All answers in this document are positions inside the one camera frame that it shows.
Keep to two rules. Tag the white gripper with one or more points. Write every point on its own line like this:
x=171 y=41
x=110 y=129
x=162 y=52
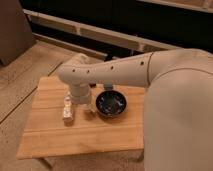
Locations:
x=80 y=94

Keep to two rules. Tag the dark ceramic bowl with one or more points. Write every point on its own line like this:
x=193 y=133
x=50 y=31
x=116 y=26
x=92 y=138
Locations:
x=110 y=103

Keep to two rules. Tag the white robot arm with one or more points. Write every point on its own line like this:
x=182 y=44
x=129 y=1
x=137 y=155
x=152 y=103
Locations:
x=178 y=106

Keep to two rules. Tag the small white cup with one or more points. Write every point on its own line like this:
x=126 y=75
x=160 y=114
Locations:
x=88 y=108

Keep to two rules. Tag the teal small object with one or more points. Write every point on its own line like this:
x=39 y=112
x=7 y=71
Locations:
x=108 y=87

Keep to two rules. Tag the wooden table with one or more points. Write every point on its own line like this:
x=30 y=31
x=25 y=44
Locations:
x=46 y=135

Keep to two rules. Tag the grey cabinet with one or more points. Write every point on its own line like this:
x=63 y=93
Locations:
x=16 y=36

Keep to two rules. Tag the white shelf rail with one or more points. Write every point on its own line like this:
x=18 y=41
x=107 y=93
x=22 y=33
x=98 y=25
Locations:
x=96 y=33

